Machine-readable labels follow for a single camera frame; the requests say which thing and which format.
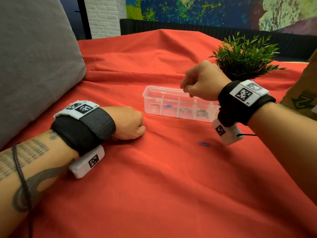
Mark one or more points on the blue paper clip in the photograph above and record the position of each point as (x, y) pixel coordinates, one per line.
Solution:
(204, 144)
(168, 106)

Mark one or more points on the person's left forearm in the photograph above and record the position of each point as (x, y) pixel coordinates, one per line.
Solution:
(47, 168)

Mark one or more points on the white right wrist marker plate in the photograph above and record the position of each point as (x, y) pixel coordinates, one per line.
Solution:
(246, 93)

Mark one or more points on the olive printed shirt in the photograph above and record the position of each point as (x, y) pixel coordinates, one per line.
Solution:
(303, 96)

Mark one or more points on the white left wrist marker plate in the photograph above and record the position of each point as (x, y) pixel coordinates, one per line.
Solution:
(78, 108)

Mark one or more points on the dark door frame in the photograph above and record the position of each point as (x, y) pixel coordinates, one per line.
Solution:
(81, 17)

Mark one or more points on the red cloth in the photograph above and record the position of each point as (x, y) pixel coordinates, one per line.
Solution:
(158, 183)

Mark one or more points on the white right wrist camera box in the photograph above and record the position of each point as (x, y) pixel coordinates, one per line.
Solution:
(226, 132)

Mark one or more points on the person's right hand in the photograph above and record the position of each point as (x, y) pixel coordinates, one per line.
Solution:
(206, 80)

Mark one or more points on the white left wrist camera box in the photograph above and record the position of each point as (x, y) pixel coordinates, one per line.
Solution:
(85, 163)

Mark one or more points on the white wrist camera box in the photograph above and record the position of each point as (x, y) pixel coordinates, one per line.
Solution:
(85, 163)
(226, 132)

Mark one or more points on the clear plastic compartment box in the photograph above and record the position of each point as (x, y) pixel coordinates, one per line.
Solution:
(158, 99)

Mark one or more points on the person's left fingers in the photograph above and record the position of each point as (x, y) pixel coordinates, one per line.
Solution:
(141, 130)

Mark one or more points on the person's left hand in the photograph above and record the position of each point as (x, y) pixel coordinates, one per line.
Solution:
(126, 122)

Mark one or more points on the person's right fingers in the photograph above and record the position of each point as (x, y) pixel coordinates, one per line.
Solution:
(188, 87)

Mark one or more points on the pile of green paper clips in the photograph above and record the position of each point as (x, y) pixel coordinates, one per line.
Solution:
(202, 113)

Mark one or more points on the pile of silver paper clips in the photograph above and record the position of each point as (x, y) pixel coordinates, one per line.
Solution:
(184, 110)

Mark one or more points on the white wrist marker plate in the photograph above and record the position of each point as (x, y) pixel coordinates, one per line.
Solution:
(78, 108)
(246, 93)

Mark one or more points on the grey cushion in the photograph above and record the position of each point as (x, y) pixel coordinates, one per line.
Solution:
(37, 59)

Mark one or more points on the green artificial plant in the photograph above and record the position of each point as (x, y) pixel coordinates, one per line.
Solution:
(244, 58)

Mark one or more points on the person's right forearm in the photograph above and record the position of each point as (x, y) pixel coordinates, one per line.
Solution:
(284, 136)

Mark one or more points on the colourful abstract wall painting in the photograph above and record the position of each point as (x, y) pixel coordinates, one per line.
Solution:
(198, 9)

